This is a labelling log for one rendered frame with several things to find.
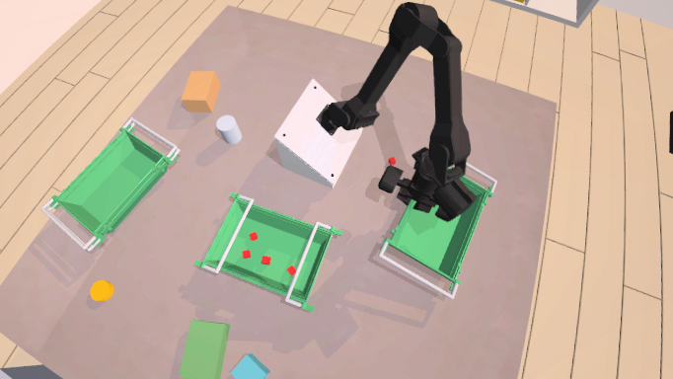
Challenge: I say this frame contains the orange cube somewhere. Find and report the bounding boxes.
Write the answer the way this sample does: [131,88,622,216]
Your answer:
[181,71,220,113]

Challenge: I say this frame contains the light blue block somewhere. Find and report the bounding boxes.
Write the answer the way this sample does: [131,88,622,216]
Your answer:
[231,353,270,379]

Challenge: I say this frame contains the green rectangular block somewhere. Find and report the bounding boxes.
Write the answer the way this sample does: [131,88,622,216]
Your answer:
[179,320,231,379]

